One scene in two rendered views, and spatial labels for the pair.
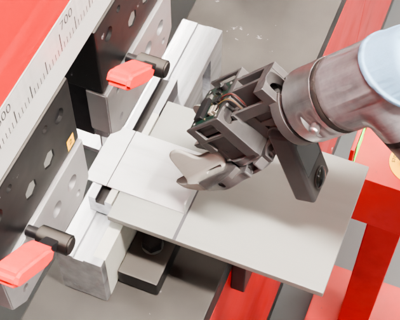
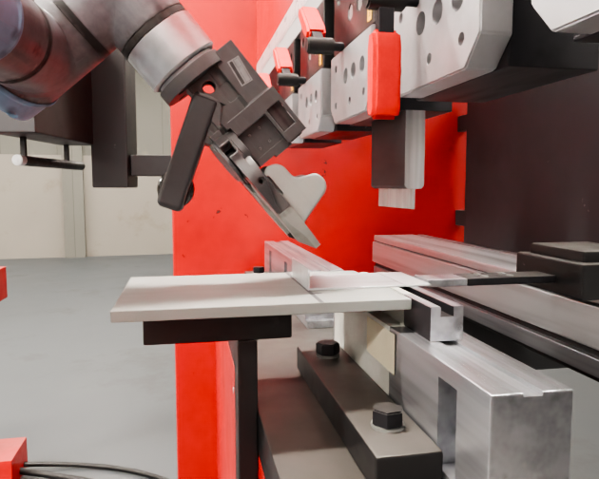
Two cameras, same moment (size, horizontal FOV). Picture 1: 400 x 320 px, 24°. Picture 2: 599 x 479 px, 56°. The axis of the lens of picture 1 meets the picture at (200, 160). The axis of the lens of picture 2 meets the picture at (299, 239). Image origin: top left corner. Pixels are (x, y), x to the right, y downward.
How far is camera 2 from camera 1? 1.39 m
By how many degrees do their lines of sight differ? 112
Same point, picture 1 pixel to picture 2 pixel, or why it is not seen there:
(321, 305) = not seen: outside the picture
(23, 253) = (283, 55)
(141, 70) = (305, 18)
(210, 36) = (493, 384)
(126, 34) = (346, 23)
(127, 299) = not seen: hidden behind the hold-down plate
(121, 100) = (337, 87)
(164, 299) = (289, 369)
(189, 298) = (268, 373)
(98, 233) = not seen: hidden behind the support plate
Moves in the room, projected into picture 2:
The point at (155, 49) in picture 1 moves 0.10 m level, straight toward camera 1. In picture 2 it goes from (357, 87) to (298, 100)
